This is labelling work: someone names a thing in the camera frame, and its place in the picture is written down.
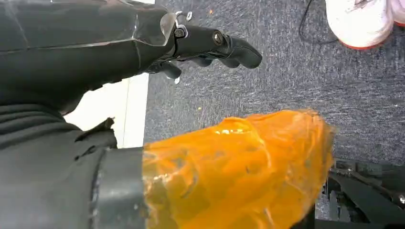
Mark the person's white shoe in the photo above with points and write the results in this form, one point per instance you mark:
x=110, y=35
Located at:
x=360, y=22
x=399, y=11

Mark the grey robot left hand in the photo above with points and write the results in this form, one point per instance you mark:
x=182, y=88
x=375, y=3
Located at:
x=237, y=170

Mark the person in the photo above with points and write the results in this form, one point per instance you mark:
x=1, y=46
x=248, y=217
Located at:
x=360, y=22

